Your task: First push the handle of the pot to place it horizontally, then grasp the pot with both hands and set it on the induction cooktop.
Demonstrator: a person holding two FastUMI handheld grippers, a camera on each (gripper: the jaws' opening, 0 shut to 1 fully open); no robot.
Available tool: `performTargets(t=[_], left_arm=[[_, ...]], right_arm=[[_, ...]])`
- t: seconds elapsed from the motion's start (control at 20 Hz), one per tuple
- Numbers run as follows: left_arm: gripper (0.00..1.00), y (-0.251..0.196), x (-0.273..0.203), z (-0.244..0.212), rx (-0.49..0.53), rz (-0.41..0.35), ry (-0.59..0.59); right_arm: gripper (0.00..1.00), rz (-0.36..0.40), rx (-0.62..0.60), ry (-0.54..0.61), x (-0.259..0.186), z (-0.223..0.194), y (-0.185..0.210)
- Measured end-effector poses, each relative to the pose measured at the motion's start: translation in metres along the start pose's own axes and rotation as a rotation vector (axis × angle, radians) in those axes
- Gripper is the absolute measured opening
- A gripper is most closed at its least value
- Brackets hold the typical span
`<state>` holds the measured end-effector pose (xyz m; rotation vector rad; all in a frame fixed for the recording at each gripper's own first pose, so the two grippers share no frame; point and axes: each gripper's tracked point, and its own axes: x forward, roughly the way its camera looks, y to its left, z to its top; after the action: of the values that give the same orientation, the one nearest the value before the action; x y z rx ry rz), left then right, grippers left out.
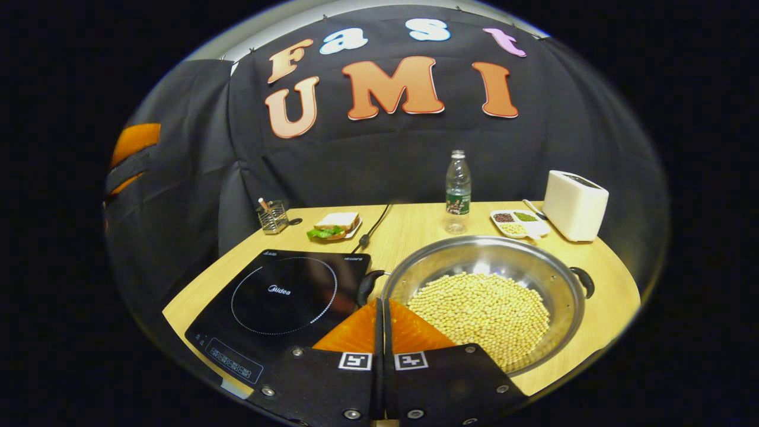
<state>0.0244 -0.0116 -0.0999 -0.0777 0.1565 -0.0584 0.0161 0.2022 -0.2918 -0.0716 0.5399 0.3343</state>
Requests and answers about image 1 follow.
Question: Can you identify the black induction cooktop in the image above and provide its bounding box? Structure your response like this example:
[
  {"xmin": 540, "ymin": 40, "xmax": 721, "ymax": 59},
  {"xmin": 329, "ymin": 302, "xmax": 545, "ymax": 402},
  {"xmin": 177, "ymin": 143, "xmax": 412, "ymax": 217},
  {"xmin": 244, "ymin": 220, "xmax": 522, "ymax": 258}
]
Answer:
[{"xmin": 185, "ymin": 249, "xmax": 372, "ymax": 385}]

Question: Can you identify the white toaster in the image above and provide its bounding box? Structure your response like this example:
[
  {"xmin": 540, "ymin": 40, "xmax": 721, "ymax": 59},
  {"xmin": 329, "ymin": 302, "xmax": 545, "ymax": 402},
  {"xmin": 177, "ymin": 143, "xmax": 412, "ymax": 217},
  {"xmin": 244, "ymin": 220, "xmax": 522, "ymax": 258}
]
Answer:
[{"xmin": 542, "ymin": 170, "xmax": 610, "ymax": 243}]

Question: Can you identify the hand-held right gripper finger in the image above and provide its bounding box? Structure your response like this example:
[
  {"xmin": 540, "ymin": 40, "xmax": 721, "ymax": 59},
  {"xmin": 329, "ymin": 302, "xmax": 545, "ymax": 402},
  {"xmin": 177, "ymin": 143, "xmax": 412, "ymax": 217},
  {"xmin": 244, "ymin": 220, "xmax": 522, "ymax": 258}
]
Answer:
[
  {"xmin": 384, "ymin": 298, "xmax": 528, "ymax": 427},
  {"xmin": 246, "ymin": 298, "xmax": 385, "ymax": 427}
]

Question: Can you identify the pile of yellow soybeans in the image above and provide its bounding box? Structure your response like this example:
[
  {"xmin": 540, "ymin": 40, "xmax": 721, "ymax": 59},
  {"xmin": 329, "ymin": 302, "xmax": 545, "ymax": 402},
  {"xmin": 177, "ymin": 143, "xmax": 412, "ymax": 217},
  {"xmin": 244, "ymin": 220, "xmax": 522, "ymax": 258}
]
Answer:
[{"xmin": 407, "ymin": 273, "xmax": 551, "ymax": 369}]

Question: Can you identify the sandwich with lettuce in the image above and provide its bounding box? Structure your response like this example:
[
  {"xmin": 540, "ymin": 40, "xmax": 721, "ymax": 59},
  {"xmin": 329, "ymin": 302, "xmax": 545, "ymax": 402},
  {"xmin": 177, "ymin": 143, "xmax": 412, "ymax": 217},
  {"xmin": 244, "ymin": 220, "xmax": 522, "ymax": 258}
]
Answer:
[{"xmin": 307, "ymin": 212, "xmax": 361, "ymax": 241}]

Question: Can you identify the small white plate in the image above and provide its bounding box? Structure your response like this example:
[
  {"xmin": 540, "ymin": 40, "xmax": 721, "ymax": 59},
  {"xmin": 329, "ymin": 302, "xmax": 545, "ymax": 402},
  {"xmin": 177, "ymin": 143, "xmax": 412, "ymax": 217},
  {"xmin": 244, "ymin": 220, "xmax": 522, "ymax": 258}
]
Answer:
[{"xmin": 314, "ymin": 216, "xmax": 363, "ymax": 241}]

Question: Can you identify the black power cable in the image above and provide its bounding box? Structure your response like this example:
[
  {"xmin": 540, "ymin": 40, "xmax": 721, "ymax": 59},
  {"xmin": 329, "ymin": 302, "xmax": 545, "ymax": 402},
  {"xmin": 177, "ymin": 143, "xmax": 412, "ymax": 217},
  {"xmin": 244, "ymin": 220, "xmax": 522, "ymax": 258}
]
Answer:
[{"xmin": 352, "ymin": 203, "xmax": 393, "ymax": 254}]

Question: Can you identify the wire mesh holder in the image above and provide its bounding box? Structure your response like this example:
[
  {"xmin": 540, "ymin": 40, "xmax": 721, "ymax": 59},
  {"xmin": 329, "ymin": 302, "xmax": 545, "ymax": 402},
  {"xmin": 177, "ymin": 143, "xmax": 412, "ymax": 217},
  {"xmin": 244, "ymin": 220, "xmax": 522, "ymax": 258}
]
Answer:
[{"xmin": 258, "ymin": 200, "xmax": 290, "ymax": 235}]

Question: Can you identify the clear plastic water bottle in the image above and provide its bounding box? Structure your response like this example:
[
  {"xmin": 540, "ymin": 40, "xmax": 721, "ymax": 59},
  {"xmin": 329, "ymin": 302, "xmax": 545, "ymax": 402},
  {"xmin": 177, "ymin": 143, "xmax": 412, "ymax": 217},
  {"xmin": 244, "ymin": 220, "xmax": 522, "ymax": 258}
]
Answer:
[{"xmin": 445, "ymin": 150, "xmax": 472, "ymax": 235}]

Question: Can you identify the black backdrop cloth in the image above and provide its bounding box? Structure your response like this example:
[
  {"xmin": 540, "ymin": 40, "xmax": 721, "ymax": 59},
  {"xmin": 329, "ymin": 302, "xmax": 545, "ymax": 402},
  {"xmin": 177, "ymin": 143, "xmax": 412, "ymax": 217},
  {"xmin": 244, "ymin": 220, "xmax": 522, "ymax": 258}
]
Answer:
[{"xmin": 104, "ymin": 5, "xmax": 671, "ymax": 309}]

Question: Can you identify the stainless steel pot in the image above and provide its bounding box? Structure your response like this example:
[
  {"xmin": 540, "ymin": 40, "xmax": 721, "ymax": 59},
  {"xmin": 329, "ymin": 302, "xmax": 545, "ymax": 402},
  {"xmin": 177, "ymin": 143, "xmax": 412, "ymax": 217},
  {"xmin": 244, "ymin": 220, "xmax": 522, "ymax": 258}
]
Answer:
[{"xmin": 357, "ymin": 235, "xmax": 595, "ymax": 375}]

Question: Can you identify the white divided dish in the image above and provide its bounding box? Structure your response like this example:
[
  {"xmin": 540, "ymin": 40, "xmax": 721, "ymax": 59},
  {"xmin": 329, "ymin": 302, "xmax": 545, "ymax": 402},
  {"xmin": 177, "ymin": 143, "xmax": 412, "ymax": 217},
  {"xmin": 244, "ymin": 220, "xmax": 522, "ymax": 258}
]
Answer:
[{"xmin": 490, "ymin": 209, "xmax": 550, "ymax": 240}]

